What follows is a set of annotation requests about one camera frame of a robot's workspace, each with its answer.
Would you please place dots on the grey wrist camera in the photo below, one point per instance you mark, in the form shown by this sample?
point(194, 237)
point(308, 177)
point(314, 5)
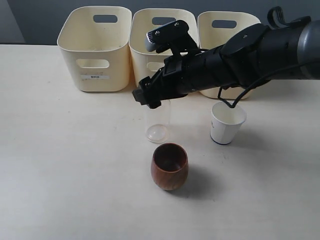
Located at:
point(172, 36)

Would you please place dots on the cream storage bin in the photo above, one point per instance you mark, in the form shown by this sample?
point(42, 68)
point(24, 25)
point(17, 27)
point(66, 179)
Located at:
point(215, 28)
point(94, 42)
point(146, 64)

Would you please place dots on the brown wooden cup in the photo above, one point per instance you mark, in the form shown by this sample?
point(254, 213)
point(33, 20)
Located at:
point(169, 166)

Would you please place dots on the clear plastic bottle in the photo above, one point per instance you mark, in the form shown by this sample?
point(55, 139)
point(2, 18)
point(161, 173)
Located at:
point(156, 122)

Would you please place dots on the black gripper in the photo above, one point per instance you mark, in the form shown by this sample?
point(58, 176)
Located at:
point(179, 77)

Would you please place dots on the cream middle storage bin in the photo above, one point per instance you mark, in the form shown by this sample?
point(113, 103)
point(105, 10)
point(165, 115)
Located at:
point(146, 64)

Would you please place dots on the cream left storage bin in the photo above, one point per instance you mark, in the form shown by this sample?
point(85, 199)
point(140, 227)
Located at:
point(94, 42)

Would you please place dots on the cream right storage bin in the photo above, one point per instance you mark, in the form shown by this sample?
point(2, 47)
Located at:
point(215, 28)

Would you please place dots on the white paper cup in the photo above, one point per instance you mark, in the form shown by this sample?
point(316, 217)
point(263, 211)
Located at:
point(225, 122)

